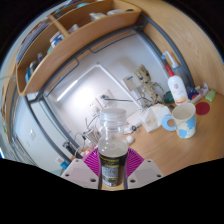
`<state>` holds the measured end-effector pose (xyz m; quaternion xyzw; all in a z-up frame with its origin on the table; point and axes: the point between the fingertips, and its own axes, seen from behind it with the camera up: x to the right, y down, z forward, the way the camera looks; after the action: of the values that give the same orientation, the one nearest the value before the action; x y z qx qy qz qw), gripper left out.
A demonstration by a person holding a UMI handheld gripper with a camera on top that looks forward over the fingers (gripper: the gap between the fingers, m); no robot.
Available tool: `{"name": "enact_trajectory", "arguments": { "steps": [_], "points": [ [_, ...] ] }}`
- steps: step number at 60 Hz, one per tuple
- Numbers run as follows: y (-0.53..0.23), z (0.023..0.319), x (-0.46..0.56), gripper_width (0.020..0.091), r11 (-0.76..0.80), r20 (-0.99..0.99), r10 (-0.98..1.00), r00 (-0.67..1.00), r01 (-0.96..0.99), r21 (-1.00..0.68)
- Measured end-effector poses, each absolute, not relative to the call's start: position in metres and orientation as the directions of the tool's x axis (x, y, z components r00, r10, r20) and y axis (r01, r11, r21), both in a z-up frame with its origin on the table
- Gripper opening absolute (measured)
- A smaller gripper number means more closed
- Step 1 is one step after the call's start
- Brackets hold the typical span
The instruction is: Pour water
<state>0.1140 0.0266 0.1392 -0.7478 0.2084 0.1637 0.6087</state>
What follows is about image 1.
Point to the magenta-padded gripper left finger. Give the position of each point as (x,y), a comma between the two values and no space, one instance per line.
(80,171)

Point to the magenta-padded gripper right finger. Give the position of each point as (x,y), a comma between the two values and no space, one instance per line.
(143,171)

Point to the clear bottle with dark label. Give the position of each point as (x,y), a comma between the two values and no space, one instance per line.
(112,156)

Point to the white earbuds case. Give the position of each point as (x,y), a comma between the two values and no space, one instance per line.
(129,139)

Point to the white crumpled tissue pack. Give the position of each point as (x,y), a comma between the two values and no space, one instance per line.
(153,116)

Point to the white mug with blue patches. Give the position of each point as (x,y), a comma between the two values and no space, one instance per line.
(185,121)

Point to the teal round container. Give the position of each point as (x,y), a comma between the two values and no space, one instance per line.
(168,98)

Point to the white desk lamp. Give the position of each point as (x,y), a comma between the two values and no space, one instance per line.
(66,90)

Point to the flat round red coaster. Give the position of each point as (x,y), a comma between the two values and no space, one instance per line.
(202,108)

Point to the brown tree creature figurine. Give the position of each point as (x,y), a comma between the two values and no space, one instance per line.
(146,85)

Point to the white pump bottle red nozzle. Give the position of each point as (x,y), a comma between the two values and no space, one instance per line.
(178,90)

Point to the dark blue packet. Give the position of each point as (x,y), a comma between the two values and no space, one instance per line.
(193,94)

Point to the white and pink small packet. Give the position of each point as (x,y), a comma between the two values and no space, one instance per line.
(202,90)

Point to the small green packet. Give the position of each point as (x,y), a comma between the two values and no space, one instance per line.
(210,95)

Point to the clear blue spray bottle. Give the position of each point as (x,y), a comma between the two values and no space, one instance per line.
(178,71)

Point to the wooden shelf unit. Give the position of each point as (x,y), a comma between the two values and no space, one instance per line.
(83,36)

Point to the white wall box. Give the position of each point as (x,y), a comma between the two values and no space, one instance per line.
(130,83)

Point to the grey metal desk frame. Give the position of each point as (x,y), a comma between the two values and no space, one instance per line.
(166,47)

